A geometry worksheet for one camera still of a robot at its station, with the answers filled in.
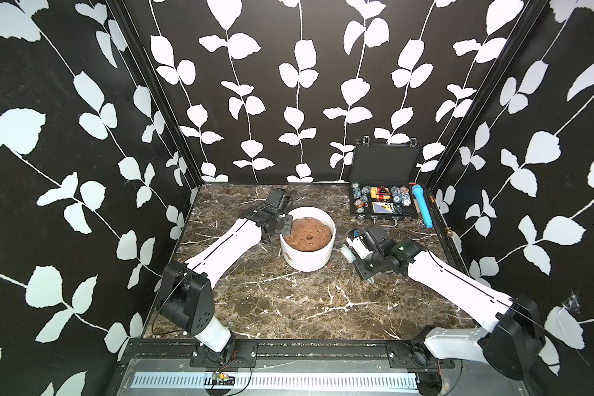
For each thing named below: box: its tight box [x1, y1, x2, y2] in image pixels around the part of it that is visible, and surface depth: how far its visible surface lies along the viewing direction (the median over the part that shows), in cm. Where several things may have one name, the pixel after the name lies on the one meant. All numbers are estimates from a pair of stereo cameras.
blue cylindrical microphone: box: [412, 183, 434, 229], surface depth 113 cm
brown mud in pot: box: [282, 216, 333, 252], surface depth 90 cm
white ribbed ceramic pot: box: [279, 205, 337, 272], surface depth 90 cm
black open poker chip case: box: [348, 136, 422, 228], surface depth 113 cm
